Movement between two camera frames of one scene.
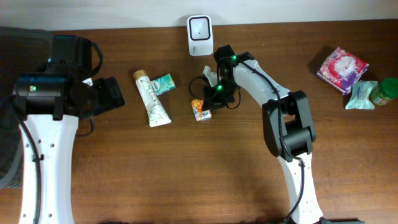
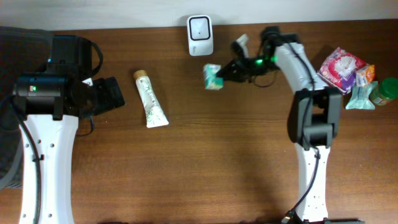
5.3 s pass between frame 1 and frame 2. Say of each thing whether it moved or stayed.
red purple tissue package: stayed
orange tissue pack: moved
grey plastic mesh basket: stayed
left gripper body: stayed
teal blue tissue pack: moved
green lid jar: stayed
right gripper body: moved
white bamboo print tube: stayed
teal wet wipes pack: stayed
